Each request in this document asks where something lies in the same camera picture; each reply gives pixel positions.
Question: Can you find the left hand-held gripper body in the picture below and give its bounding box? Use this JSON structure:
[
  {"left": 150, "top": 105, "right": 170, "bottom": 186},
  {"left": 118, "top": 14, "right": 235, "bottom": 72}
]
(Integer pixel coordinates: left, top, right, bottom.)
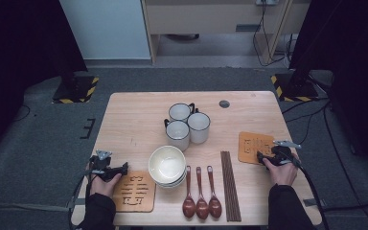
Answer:
[{"left": 93, "top": 149, "right": 118, "bottom": 181}]

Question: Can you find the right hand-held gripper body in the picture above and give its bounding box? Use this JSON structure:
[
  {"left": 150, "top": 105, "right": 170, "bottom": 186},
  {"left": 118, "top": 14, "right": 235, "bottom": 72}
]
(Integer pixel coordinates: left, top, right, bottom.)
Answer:
[{"left": 267, "top": 139, "right": 302, "bottom": 167}]

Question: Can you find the wooden cut-out coaster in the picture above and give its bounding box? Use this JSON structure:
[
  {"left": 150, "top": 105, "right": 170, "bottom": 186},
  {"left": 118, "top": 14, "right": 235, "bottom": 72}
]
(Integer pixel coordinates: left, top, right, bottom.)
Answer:
[
  {"left": 112, "top": 170, "right": 157, "bottom": 214},
  {"left": 238, "top": 130, "right": 276, "bottom": 166}
]

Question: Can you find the row of brown chopsticks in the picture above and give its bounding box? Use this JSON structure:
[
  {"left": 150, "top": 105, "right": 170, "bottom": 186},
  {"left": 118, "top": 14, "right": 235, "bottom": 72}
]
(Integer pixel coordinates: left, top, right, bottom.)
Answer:
[{"left": 219, "top": 150, "right": 242, "bottom": 223}]

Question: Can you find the brown wooden spoon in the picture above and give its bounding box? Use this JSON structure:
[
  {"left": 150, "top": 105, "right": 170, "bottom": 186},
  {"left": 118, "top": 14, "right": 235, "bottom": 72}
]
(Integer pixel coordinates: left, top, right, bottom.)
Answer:
[
  {"left": 206, "top": 165, "right": 223, "bottom": 219},
  {"left": 195, "top": 166, "right": 210, "bottom": 220},
  {"left": 181, "top": 165, "right": 196, "bottom": 219}
]

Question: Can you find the person's right hand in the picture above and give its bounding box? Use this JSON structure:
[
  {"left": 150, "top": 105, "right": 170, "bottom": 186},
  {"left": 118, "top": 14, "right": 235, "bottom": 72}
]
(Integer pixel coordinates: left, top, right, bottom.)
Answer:
[{"left": 262, "top": 152, "right": 301, "bottom": 187}]

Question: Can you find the person's left hand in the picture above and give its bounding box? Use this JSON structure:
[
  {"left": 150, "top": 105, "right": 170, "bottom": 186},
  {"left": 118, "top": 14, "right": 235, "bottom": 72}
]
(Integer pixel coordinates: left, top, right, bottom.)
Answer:
[{"left": 88, "top": 172, "right": 123, "bottom": 198}]

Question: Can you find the grey floor tape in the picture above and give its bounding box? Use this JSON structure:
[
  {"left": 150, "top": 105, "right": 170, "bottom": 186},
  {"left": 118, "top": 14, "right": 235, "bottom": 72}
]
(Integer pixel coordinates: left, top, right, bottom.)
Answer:
[
  {"left": 66, "top": 197, "right": 90, "bottom": 209},
  {"left": 302, "top": 198, "right": 328, "bottom": 208}
]

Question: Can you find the white enamel mug black rim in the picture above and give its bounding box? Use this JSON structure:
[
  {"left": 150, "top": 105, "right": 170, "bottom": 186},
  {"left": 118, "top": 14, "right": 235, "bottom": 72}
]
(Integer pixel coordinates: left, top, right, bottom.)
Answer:
[
  {"left": 187, "top": 107, "right": 212, "bottom": 145},
  {"left": 168, "top": 103, "right": 196, "bottom": 123},
  {"left": 163, "top": 118, "right": 191, "bottom": 152}
]

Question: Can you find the black stand base striped edge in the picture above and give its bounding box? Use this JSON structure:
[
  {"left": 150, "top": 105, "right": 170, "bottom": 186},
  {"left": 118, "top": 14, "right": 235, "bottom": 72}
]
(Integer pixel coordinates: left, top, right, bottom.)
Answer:
[
  {"left": 270, "top": 68, "right": 320, "bottom": 104},
  {"left": 51, "top": 71, "right": 100, "bottom": 104}
]

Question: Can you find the black curtain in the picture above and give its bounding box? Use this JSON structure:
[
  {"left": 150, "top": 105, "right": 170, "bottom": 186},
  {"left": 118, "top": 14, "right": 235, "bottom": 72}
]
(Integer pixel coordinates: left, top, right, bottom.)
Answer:
[
  {"left": 288, "top": 0, "right": 368, "bottom": 183},
  {"left": 0, "top": 0, "right": 88, "bottom": 161}
]

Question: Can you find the white panel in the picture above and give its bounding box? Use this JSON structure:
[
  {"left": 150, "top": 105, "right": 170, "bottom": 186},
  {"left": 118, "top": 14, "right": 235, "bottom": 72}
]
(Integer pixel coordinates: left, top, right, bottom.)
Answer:
[{"left": 58, "top": 0, "right": 151, "bottom": 60}]

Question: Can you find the light wooden cabinet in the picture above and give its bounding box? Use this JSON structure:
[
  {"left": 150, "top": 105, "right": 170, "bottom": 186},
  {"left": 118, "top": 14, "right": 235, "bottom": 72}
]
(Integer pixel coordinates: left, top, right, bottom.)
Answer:
[{"left": 140, "top": 0, "right": 311, "bottom": 65}]

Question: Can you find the left hand-held gripper cable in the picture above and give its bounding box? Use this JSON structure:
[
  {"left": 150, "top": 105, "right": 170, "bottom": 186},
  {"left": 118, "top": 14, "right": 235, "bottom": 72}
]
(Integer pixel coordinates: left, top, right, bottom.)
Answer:
[{"left": 67, "top": 159, "right": 98, "bottom": 229}]

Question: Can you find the hand-held gripper cable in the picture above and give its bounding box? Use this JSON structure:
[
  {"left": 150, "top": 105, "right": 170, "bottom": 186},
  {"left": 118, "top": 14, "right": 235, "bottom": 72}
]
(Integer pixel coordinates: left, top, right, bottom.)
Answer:
[
  {"left": 67, "top": 159, "right": 98, "bottom": 229},
  {"left": 282, "top": 149, "right": 332, "bottom": 230}
]

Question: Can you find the right hand-held gripper cable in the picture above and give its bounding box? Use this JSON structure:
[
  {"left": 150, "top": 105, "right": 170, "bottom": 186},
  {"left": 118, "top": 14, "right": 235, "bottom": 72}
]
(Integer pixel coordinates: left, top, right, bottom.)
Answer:
[{"left": 282, "top": 149, "right": 332, "bottom": 230}]

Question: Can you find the black floor cable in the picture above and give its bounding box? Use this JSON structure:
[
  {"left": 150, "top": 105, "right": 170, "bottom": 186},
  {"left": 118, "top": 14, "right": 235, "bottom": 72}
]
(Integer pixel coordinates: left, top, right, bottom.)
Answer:
[
  {"left": 323, "top": 102, "right": 368, "bottom": 230},
  {"left": 319, "top": 199, "right": 368, "bottom": 214},
  {"left": 282, "top": 97, "right": 330, "bottom": 115},
  {"left": 12, "top": 104, "right": 32, "bottom": 123}
]

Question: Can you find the black hanging cable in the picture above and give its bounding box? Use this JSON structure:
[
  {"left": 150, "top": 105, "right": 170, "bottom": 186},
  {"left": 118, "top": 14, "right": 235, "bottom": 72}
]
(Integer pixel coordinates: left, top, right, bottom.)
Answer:
[{"left": 252, "top": 0, "right": 286, "bottom": 67}]

